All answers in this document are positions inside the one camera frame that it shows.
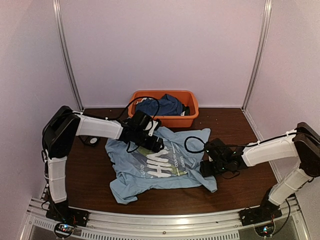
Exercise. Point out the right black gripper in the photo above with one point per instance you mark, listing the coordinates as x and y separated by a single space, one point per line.
205 170

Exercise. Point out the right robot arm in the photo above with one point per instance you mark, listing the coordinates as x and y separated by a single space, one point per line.
302 143

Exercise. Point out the light blue printed t-shirt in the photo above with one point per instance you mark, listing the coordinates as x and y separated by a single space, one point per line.
177 166

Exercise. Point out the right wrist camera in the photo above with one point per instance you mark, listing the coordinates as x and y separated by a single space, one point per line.
217 151

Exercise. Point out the left aluminium corner post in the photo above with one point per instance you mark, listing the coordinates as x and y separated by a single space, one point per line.
65 53

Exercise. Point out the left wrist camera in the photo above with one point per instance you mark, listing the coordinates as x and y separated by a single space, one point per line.
142 122

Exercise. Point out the dark blue garment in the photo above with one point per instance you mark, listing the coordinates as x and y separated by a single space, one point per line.
167 105

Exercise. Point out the orange plastic basin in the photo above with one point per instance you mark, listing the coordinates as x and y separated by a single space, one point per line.
186 97

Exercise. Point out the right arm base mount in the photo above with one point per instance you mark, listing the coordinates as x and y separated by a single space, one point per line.
259 214

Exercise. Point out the aluminium front rail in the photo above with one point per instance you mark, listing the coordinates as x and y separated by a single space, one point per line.
224 225

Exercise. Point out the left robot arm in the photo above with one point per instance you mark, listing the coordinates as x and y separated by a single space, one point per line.
66 125

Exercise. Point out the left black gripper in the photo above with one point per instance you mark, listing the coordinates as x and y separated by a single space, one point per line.
156 148

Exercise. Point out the black open brooch case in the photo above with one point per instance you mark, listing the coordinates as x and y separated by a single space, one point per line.
85 140

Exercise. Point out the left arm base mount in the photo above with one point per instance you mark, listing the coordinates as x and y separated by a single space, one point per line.
68 216

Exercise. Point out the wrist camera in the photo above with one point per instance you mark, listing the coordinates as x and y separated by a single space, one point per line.
142 122
217 151

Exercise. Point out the right aluminium corner post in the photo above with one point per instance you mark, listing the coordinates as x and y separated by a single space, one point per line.
264 31

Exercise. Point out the aluminium corner post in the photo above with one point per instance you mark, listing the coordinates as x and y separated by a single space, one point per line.
264 31
65 53

